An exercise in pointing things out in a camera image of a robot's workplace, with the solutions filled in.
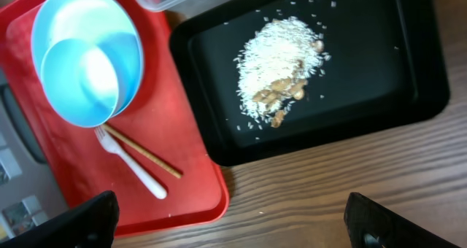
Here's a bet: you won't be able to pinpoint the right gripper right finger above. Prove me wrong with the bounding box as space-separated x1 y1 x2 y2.
344 192 458 248

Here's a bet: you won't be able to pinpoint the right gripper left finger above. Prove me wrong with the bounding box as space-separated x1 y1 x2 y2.
1 190 120 248

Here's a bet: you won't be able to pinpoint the white plastic fork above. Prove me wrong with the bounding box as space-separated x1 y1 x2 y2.
94 126 168 199

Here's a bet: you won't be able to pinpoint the light blue bowl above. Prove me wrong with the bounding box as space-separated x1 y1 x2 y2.
39 32 142 128

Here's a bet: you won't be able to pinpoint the rice and nut scraps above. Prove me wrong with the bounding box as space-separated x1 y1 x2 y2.
224 0 401 142

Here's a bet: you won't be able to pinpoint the grey dishwasher rack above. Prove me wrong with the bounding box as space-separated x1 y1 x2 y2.
1 73 69 242

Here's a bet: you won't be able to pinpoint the wooden chopstick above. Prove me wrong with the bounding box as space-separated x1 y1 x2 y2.
101 124 182 179

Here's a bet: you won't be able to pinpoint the red plastic tray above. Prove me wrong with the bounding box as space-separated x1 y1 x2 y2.
1 0 229 237

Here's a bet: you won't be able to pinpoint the black plastic tray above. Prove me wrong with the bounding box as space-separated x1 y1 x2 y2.
169 0 449 166

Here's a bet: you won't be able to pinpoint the light blue plate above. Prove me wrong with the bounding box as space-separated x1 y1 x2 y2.
31 0 144 128

